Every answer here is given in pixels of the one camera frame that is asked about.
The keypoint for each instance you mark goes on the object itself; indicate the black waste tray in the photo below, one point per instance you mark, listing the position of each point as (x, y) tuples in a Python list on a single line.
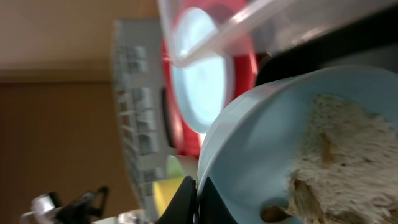
[(368, 33)]

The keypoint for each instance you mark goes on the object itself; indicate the yellow plastic cup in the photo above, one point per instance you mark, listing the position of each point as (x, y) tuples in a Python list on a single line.
[(163, 192)]

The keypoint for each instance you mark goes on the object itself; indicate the light blue plate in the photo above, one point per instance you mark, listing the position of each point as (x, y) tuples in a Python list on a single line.
[(204, 88)]

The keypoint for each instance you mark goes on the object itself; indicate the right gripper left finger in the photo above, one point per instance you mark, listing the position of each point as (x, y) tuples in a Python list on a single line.
[(182, 206)]

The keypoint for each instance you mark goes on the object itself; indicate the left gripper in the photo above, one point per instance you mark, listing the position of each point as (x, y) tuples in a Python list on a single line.
[(80, 211)]

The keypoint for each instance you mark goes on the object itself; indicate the light green bowl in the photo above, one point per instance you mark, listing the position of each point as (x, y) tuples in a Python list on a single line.
[(179, 166)]

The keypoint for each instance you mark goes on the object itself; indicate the clear plastic bin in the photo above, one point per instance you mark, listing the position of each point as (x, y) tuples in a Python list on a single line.
[(271, 26)]

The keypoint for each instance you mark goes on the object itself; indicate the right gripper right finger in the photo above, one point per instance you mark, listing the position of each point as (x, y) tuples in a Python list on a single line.
[(211, 207)]

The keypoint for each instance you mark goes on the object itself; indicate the rice and peanut shells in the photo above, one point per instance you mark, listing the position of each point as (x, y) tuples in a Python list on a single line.
[(345, 170)]

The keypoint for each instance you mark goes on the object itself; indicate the grey dishwasher rack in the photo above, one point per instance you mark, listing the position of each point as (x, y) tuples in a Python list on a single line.
[(139, 94)]

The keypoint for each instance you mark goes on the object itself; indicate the light blue bowl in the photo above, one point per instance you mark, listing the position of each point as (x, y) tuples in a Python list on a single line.
[(248, 150)]

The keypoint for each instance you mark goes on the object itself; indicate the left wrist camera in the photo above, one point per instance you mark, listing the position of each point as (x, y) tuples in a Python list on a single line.
[(43, 210)]

